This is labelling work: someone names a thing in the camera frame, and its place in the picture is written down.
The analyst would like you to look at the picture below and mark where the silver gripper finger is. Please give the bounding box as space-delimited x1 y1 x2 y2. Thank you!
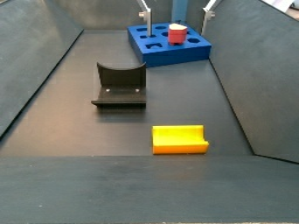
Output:
136 0 152 28
200 0 220 35

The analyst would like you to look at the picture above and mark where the yellow arch block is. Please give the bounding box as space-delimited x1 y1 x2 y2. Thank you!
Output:
152 125 210 155

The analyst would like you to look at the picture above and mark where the blue shape sorter board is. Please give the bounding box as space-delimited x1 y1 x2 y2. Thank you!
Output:
127 23 211 67

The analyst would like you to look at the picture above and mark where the black curved fixture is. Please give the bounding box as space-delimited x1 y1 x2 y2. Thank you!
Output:
91 64 146 107

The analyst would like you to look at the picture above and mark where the red pentagon block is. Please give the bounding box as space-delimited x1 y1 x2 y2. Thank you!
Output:
168 24 187 46

